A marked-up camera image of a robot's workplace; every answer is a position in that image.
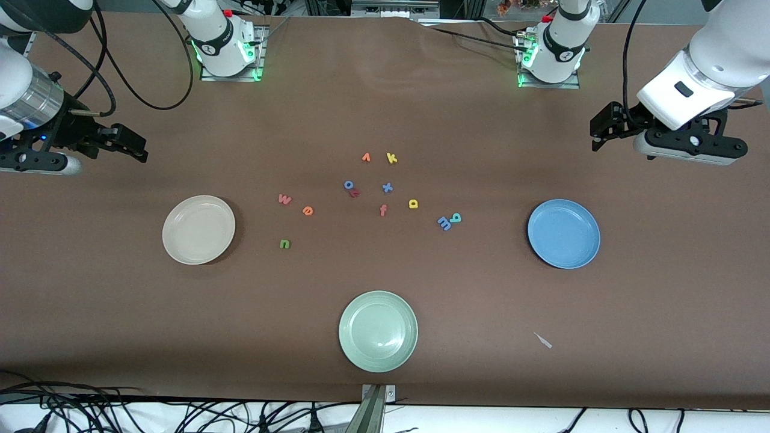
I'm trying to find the brown paper table cover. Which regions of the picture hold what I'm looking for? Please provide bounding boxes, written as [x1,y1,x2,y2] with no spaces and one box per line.
[0,11,770,411]

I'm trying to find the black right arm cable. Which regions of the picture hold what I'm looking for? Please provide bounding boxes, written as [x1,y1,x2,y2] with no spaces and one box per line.
[57,0,196,118]

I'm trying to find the grey metal frame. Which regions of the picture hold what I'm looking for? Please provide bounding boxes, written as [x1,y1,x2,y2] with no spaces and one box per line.
[304,0,482,20]

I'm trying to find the tangle of black cables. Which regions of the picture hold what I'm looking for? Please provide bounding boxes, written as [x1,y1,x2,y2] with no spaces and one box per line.
[0,370,362,433]

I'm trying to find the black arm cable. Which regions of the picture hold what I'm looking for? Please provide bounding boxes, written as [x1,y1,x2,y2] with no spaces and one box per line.
[621,0,651,130]
[57,0,196,118]

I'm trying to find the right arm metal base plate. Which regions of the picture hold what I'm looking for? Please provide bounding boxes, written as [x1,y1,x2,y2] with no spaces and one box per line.
[200,25,269,82]

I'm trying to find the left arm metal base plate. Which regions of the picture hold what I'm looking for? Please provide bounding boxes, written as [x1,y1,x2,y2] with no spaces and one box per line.
[516,33,582,90]

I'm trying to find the thin black table cable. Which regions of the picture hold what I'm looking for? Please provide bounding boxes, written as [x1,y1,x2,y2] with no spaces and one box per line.
[421,24,524,54]

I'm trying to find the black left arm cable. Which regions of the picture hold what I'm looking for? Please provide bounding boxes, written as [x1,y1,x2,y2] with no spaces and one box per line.
[621,0,651,130]

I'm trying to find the pale green round plate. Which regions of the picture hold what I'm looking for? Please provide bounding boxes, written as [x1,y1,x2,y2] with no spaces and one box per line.
[338,290,419,373]

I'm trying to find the orange dried flowers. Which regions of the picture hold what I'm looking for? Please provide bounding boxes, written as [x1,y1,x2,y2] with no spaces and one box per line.
[497,0,545,14]

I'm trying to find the beige round plate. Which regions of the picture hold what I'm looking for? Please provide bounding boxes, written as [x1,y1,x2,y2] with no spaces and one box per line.
[162,195,236,266]

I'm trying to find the blue round plate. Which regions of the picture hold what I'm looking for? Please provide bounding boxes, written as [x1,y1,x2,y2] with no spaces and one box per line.
[527,199,602,269]

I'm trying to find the grey metal camera mount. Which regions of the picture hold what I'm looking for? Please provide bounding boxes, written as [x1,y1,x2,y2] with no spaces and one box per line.
[346,384,398,433]

